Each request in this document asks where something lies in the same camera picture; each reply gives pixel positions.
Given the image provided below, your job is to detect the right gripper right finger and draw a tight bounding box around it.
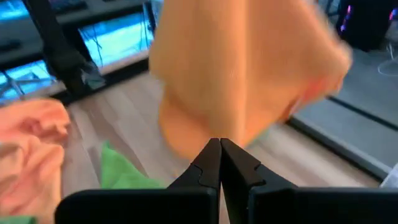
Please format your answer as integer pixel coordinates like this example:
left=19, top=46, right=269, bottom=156
left=220, top=138, right=398, bottom=224

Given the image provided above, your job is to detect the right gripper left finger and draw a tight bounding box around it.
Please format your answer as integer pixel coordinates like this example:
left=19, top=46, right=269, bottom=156
left=54, top=138, right=223, bottom=224

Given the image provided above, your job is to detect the green microfiber towel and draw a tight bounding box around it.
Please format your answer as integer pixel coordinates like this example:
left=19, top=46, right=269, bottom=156
left=0, top=215, right=39, bottom=224
left=99, top=139, right=169, bottom=190

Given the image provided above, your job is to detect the large orange microfiber towel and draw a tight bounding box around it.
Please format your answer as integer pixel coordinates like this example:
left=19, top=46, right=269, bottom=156
left=0, top=98, right=72, bottom=224

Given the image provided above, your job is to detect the black computer tower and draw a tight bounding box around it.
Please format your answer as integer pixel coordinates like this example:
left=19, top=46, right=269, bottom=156
left=336, top=0, right=398, bottom=53

